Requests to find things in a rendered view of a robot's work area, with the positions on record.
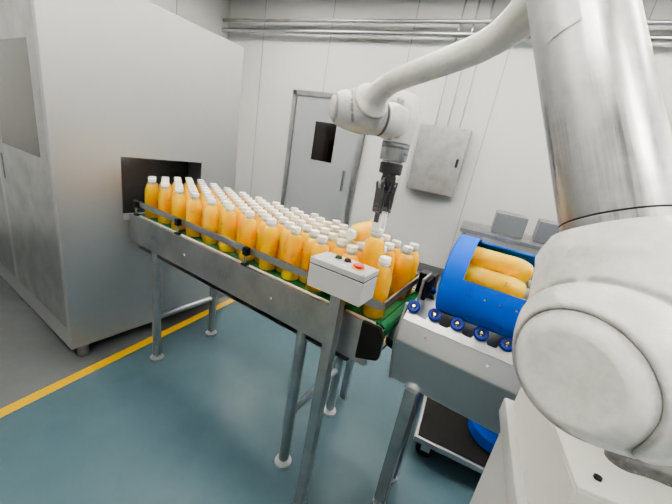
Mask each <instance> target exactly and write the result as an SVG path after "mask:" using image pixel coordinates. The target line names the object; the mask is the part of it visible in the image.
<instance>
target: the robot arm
mask: <svg viewBox="0 0 672 504"><path fill-rule="evenodd" d="M529 36H531V39H532V46H533V53H534V60H535V67H536V74H537V81H538V88H539V95H540V102H541V109H542V116H543V123H544V130H545V137H546V144H547V151H548V158H549V165H550V172H551V179H552V186H553V193H554V200H555V207H556V214H557V221H558V228H559V233H557V234H554V235H553V236H551V237H550V239H549V240H548V241H547V242H546V243H545V244H544V246H543V247H542V248H541V249H540V251H539V252H538V254H537V255H536V257H535V267H534V272H533V278H532V283H531V288H530V292H529V296H528V301H527V302H526V303H525V304H524V306H523V307H522V309H521V311H520V313H519V315H518V318H517V321H516V324H515V328H514V333H513V340H512V359H513V365H514V369H515V372H516V375H517V378H518V381H519V383H520V385H521V387H522V389H523V391H524V393H525V394H526V396H527V397H528V399H529V400H530V401H531V403H532V404H533V405H534V407H535V408H536V409H537V410H538V411H539V412H540V413H541V414H542V415H543V416H544V417H545V418H546V419H547V420H548V421H550V422H551V423H552V424H553V425H555V426H556V427H557V428H559V429H560V430H562V431H563V432H565V433H567V434H569V435H571V436H572V437H575V438H577V439H579V440H582V441H584V442H587V443H590V444H592V445H594V446H597V447H599V448H602V449H604V455H605V456H606V458H607V459H608V460H609V461H610V462H612V463H613V464H614V465H616V466H617V467H619V468H620V469H622V470H624V471H627V472H629V473H632V474H636V475H640V476H644V477H647V478H650V479H653V480H655V481H658V482H660V483H662V484H665V485H667V486H669V487H672V135H671V130H670V125H669V121H668V116H667V112H666V107H665V103H664V98H663V94H662V89H661V85H660V80H659V76H658V71H657V67H656V62H655V57H654V53H653V48H652V44H651V39H650V35H649V30H648V26H647V21H646V17H645V12H644V8H643V3H642V0H512V1H511V3H510V4H509V5H508V6H507V7H506V9H505V10H504V11H503V12H502V13H501V14H500V15H499V16H498V17H497V18H496V19H495V20H494V21H493V22H492V23H490V24H489V25H488V26H486V27H485V28H483V29H482V30H480V31H479V32H477V33H475V34H473V35H471V36H469V37H467V38H465V39H463V40H460V41H458V42H456V43H453V44H451V45H449V46H446V47H444V48H441V49H439V50H436V51H434V52H432V53H429V54H427V55H424V56H422V57H420V58H417V59H415V60H412V61H410V62H408V63H405V64H403V65H401V66H398V67H396V68H394V69H392V70H390V71H388V72H386V73H385V74H383V75H382V76H380V77H379V78H378V79H376V80H375V81H374V82H372V83H363V84H361V85H360V86H358V87H355V88H352V89H351V90H350V89H344V90H340V91H338V92H336V93H335V94H334V95H333V96H332V97H331V100H330V104H329V116H330V118H331V120H332V122H333V123H334V124H335V125H337V126H338V127H340V128H342V129H344V130H347V131H350V132H353V133H358V134H362V135H373V136H378V137H380V138H383V142H382V147H381V152H380V157H379V158H380V159H383V161H381V162H380V167H379V172H380V173H383V174H382V177H381V180H380V181H376V191H375V196H374V202H373V207H372V212H374V217H373V221H372V226H371V230H370V231H372V232H375V233H379V230H380V228H382V229H383V230H385V225H386V221H387V216H388V213H391V211H389V210H391V209H392V205H393V201H394V196H395V192H396V189H397V186H398V183H396V182H395V181H396V176H401V173H402V169H403V165H401V164H402V163H406V161H407V157H408V152H409V149H410V144H411V142H412V139H413V138H414V135H415V132H416V129H417V124H418V119H419V111H420V99H419V96H418V95H417V94H416V93H414V92H412V91H410V90H406V89H407V88H410V87H413V86H416V85H419V84H422V83H425V82H428V81H431V80H434V79H437V78H440V77H444V76H447V75H450V74H453V73H456V72H459V71H462V70H465V69H468V68H470V67H473V66H476V65H478V64H481V63H483V62H485V61H487V60H489V59H492V58H493V57H495V56H497V55H499V54H501V53H503V52H505V51H506V50H508V49H510V48H511V47H513V46H515V45H516V44H518V43H519V42H521V41H523V40H524V39H526V38H527V37H529ZM389 98H390V99H389ZM388 99H389V101H387V100H388Z"/></svg>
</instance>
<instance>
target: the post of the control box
mask: <svg viewBox="0 0 672 504"><path fill-rule="evenodd" d="M344 306H345V301H344V300H341V299H339V298H337V297H334V296H332V295H331V296H330V302H329V307H328V313H327V319H326V324H325V330H324V335H323V341H322V347H321V352H320V358H319V363H318V369H317V375H316V380H315V386H314V392H313V397H312V403H311V408H310V414H309V420H308V425H307V431H306V436H305V442H304V448H303V453H302V459H301V464H300V470H299V476H298V481H297V487H296V492H295V498H294V503H293V504H305V503H306V500H307V495H308V490H309V485H310V480H311V475H312V470H313V464H314V459H315V454H316V449H317V444H318V439H319V434H320V429H321V424H322V418H323V413H324V408H325V403H326V398H327V393H328V388H329V383H330V378H331V372H332V367H333V362H334V357H335V352H336V347H337V342H338V337H339V332H340V327H341V321H342V316H343V311H344Z"/></svg>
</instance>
